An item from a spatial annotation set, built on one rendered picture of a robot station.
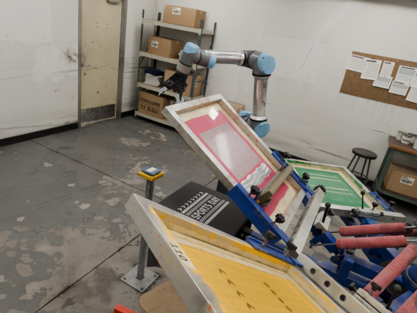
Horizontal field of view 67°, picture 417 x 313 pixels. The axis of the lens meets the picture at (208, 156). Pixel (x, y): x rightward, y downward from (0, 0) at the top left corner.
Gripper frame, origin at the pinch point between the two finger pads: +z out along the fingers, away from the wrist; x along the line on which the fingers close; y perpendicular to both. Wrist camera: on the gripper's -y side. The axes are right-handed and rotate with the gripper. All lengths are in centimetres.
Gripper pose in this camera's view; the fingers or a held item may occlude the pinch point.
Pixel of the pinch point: (167, 103)
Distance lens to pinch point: 182.6
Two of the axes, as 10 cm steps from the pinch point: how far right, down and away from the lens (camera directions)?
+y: 4.6, -2.7, 8.4
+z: -4.1, 7.8, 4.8
